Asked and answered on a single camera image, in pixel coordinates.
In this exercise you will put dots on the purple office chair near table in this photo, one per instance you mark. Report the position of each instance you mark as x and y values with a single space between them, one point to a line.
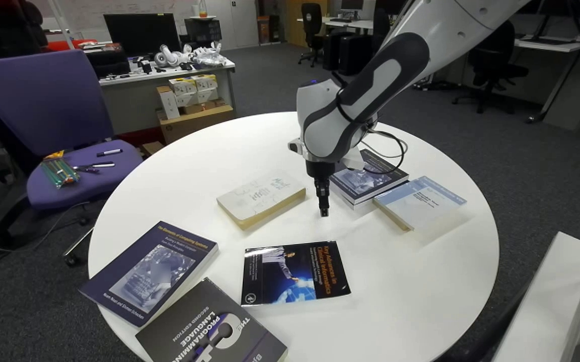
50 105

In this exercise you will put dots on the grey desk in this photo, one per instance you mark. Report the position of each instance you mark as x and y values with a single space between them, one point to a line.
142 96

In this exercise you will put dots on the dark blue book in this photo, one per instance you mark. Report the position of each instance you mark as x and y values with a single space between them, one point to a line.
139 280
371 180

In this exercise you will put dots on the light blue white book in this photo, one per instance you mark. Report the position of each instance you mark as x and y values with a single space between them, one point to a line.
424 208

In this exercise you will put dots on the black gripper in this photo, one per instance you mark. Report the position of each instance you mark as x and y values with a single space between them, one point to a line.
321 174

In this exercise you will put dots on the dark grey book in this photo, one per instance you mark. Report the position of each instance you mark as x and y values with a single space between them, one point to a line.
207 326

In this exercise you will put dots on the black monitor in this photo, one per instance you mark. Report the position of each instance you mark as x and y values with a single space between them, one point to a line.
142 33

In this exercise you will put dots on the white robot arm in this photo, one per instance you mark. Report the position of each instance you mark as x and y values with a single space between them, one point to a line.
430 34

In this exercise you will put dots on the black orange blue book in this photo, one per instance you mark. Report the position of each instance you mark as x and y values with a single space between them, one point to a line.
292 274

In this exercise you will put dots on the crumpled plastic bags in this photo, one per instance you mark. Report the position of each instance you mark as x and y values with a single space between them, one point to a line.
187 55

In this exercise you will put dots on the cardboard box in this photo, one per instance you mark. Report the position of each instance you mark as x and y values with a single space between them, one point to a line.
194 121

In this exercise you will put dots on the cream white book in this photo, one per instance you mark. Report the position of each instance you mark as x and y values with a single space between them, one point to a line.
263 200

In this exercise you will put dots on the green circuit board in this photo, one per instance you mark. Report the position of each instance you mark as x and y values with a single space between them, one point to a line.
58 171

